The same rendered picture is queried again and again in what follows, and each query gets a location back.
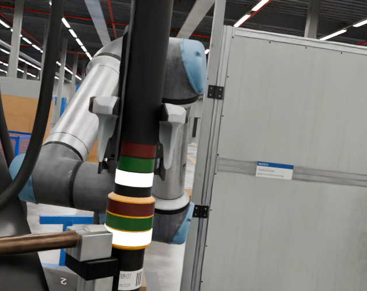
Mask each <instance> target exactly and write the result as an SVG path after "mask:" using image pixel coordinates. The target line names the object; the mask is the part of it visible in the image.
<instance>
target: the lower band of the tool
mask: <svg viewBox="0 0 367 291"><path fill-rule="evenodd" d="M108 197H109V198H111V199H113V200H117V201H120V202H127V203H139V204H145V203H153V202H155V198H154V197H152V196H151V197H146V198H137V197H126V196H121V195H117V194H115V193H114V192H111V193H110V194H108ZM107 212H108V213H110V214H113V215H116V216H120V217H127V218H149V217H152V216H153V215H151V216H147V217H130V216H124V215H118V214H114V213H111V212H109V211H107ZM105 226H106V227H108V228H109V229H113V230H116V231H120V232H127V233H144V232H148V231H150V230H152V229H150V230H146V231H141V232H131V231H124V230H118V229H114V228H111V227H109V226H107V225H106V224H105ZM149 245H150V243H149V244H146V245H141V246H125V245H118V244H112V247H114V248H118V249H126V250H138V249H144V248H146V247H147V246H149Z"/></svg>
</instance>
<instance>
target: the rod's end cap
mask: <svg viewBox="0 0 367 291"><path fill-rule="evenodd" d="M83 228H84V230H86V231H90V232H98V231H105V230H107V228H106V227H105V225H90V226H84V227H83Z"/></svg>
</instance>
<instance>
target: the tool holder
mask: <svg viewBox="0 0 367 291"><path fill-rule="evenodd" d="M95 225H96V224H95ZM84 226H90V225H80V226H68V227H66V231H71V230H75V231H76V235H77V244H76V246H75V247H74V248H65V249H64V251H65V252H66V257H65V266H66V267H68V268H69V269H71V270H72V271H73V272H75V273H76V274H77V275H78V284H77V291H112V287H113V276H116V275H117V271H118V261H119V260H118V259H117V258H115V257H113V256H112V255H111V250H112V244H113V233H112V232H110V231H108V230H105V231H98V232H90V231H86V230H84V228H83V227H84Z"/></svg>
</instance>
